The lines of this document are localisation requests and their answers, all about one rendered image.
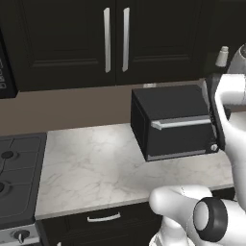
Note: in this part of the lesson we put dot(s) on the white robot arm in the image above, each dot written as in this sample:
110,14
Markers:
237,150

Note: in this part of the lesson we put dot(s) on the black narrow cabinet door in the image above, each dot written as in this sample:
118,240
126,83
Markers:
160,38

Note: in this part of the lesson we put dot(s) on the black wide cabinet door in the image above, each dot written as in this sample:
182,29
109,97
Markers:
61,41

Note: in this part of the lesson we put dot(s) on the white shaker with grey cap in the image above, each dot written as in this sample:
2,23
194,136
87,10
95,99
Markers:
222,57

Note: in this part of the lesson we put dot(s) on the black open cabinet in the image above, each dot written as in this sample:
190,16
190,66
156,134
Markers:
224,22

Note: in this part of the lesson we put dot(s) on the black toaster oven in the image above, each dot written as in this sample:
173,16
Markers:
173,109

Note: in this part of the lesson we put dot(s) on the silver toaster oven knob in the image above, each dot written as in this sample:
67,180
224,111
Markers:
214,147

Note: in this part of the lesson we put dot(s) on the black drawer front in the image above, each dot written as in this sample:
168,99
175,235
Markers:
128,227

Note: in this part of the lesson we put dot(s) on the dark grey hob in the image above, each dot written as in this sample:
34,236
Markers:
19,179

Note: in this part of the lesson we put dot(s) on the black microwave oven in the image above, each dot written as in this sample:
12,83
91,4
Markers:
5,73

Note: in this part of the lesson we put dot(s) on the black hob knob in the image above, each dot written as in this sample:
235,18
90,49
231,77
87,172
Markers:
20,236

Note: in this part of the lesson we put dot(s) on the pale wall socket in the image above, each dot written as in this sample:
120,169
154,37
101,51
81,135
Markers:
149,85

